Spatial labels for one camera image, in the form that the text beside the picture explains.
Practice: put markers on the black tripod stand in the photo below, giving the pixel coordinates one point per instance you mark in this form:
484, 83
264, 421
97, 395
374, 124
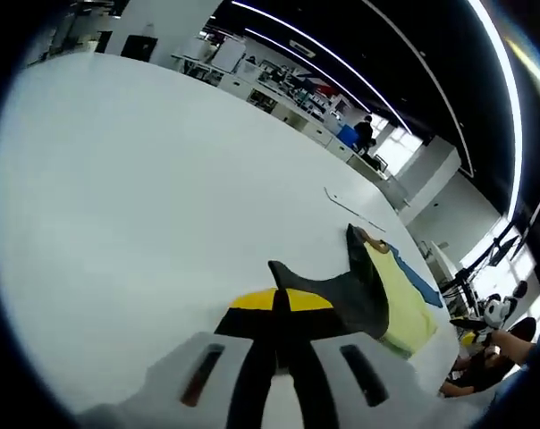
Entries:
484, 263

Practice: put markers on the thin line template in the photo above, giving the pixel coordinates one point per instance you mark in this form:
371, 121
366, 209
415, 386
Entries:
341, 203

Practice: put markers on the white square pillar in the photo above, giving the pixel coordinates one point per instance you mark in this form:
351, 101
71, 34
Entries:
162, 22

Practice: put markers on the yellow blue black garment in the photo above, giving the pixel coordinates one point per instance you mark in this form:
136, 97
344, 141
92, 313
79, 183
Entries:
399, 304

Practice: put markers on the white pillar near window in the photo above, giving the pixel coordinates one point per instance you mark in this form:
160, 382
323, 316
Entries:
431, 174

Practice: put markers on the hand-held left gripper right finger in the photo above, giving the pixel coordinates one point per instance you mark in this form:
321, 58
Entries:
328, 371

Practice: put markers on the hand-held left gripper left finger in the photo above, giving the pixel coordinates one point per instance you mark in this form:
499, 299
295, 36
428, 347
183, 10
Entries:
162, 384

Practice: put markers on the long white counter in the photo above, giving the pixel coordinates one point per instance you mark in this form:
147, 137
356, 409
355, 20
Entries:
297, 111

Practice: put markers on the long ceiling light strip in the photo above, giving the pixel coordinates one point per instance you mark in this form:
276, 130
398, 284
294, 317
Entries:
306, 62
332, 53

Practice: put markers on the person in light blue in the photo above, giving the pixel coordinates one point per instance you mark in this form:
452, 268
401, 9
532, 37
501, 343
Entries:
511, 395

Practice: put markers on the blue storage bin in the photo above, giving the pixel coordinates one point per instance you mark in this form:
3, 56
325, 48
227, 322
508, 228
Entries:
347, 135

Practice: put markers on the long curved ceiling light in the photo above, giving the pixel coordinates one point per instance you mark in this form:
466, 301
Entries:
504, 89

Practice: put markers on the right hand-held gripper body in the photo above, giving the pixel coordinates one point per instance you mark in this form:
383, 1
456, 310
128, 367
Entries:
493, 313

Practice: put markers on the black cabinet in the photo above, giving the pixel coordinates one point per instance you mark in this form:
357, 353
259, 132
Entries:
138, 48

